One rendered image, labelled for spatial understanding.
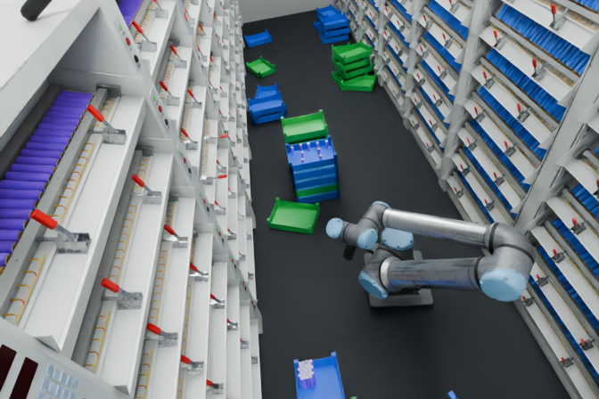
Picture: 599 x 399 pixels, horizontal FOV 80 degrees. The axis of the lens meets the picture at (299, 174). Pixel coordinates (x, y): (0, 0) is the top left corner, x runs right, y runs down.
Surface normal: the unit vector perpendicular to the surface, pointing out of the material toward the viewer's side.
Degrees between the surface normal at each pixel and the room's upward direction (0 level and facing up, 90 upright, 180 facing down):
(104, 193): 20
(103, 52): 90
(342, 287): 0
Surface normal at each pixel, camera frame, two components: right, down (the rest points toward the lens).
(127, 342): 0.21, -0.73
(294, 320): -0.13, -0.71
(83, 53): 0.14, 0.68
